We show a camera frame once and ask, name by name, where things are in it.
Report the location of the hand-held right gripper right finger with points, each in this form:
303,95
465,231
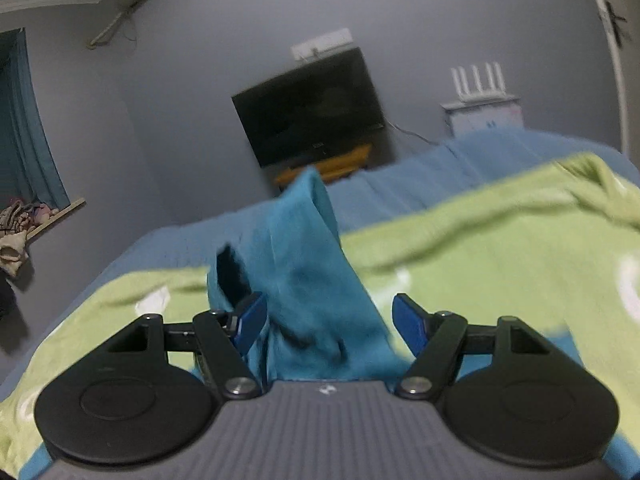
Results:
407,322

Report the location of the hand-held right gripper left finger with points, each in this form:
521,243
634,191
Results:
250,322

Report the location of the blue zip jacket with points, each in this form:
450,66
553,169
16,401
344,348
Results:
310,280

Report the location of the pile of clothes on sill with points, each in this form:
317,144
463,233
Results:
15,240

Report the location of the green blanket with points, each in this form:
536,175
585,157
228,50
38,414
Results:
500,240

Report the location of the bed with blue sheet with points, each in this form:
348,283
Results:
400,180

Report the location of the wooden television stand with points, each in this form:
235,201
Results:
340,165

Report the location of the white box under router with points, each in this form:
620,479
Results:
480,117

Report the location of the wooden window sill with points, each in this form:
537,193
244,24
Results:
57,217

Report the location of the black flat screen television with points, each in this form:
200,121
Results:
310,105

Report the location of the white router with antennas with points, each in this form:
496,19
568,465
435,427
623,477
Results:
477,92

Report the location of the blue curtain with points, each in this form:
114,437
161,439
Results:
30,150

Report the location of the air conditioner pipe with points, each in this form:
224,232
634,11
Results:
112,27

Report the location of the white wall socket strip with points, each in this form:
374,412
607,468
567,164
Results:
322,42

